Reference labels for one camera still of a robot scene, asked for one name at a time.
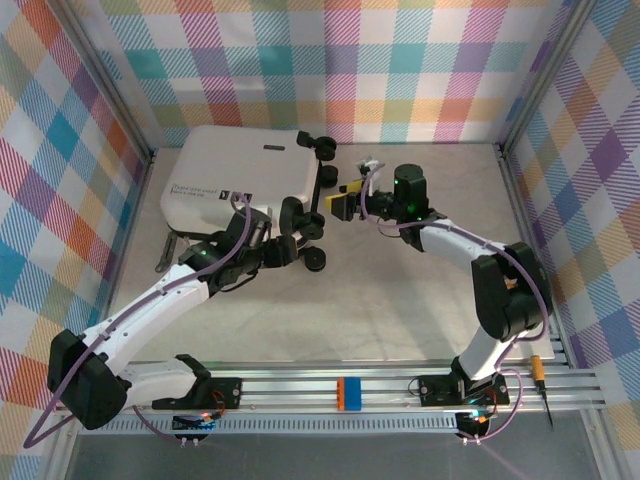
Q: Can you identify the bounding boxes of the blue and orange block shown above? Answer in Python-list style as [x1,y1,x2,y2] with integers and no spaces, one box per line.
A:
[335,377,363,412]

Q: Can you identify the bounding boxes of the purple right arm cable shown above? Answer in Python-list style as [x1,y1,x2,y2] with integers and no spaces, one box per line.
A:
[360,167,551,444]

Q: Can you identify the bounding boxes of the grey slotted cable duct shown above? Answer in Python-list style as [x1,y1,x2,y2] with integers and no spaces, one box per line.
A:
[79,413,461,437]

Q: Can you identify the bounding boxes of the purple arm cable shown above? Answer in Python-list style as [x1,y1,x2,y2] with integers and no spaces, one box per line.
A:
[22,192,254,449]
[360,167,551,444]

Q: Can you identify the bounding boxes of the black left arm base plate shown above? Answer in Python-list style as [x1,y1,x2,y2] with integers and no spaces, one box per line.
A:
[199,375,245,412]

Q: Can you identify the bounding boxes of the orange handle screwdriver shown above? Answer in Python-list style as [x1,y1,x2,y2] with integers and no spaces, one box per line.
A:
[529,353,555,430]

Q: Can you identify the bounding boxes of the aluminium table side rail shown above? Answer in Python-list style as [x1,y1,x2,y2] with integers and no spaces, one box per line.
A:
[497,143,576,369]
[92,147,157,364]

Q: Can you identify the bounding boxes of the white hard-shell suitcase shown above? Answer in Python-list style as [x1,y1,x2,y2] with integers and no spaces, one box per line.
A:
[158,124,339,274]

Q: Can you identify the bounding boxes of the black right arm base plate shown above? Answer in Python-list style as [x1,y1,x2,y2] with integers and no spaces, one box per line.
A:
[417,373,512,409]

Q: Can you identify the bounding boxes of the aluminium frame post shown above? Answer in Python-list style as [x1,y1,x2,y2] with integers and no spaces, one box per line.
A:
[49,0,156,161]
[497,0,601,151]

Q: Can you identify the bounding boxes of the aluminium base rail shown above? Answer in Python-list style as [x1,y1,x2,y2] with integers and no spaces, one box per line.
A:
[54,360,609,416]

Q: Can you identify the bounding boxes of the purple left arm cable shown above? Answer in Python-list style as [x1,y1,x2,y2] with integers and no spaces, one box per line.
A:
[22,192,254,449]

